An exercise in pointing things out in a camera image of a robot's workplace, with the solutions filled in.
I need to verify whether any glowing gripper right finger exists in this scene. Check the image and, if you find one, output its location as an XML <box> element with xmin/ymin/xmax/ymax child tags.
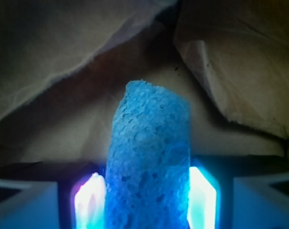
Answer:
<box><xmin>187</xmin><ymin>156</ymin><xmax>289</xmax><ymax>229</ymax></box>

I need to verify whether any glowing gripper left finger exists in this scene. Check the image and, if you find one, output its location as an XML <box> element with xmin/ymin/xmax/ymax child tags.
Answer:
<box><xmin>0</xmin><ymin>164</ymin><xmax>105</xmax><ymax>229</ymax></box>

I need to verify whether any blue sponge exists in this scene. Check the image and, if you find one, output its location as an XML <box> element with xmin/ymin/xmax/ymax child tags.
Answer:
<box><xmin>104</xmin><ymin>81</ymin><xmax>190</xmax><ymax>229</ymax></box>

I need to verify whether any brown paper bag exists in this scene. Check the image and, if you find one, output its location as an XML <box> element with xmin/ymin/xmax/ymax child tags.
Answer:
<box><xmin>0</xmin><ymin>0</ymin><xmax>289</xmax><ymax>167</ymax></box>

